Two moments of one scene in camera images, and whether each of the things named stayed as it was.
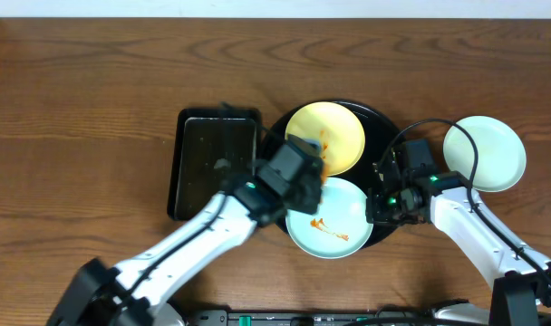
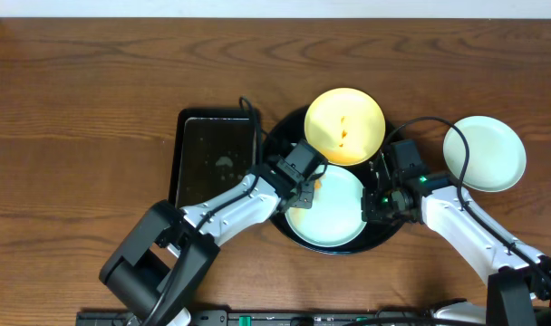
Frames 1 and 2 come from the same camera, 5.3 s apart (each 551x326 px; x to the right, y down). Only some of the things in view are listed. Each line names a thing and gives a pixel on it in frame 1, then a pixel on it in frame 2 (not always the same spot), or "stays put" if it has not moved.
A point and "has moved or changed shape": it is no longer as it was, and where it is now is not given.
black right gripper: (375, 212) stays put
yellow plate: (331, 129) has moved or changed shape
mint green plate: (340, 228) stays put
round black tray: (379, 133) to (372, 232)
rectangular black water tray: (210, 146) stays put
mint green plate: (502, 153) stays put
